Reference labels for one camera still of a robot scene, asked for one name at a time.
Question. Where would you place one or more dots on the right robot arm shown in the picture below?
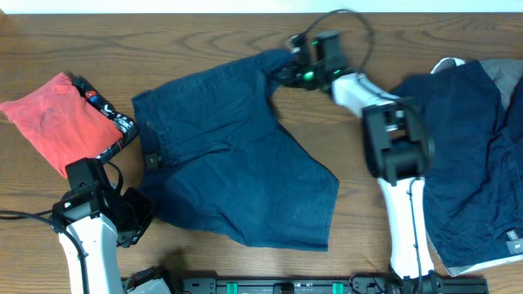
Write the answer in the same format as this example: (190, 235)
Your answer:
(398, 149)

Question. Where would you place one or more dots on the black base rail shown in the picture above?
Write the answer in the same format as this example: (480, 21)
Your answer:
(327, 286)

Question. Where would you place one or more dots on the navy blue shorts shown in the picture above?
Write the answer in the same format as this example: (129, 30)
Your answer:
(217, 159)

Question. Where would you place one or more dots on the folded red cloth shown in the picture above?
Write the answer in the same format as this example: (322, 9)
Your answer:
(61, 125)

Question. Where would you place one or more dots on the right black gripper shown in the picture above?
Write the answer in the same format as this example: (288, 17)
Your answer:
(291, 78)

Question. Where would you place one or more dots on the black white patterned garment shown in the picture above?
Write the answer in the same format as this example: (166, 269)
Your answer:
(125, 124)

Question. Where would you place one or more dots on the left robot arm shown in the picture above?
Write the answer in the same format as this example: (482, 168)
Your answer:
(93, 220)

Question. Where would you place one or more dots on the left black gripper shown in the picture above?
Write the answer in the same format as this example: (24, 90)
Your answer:
(147, 210)

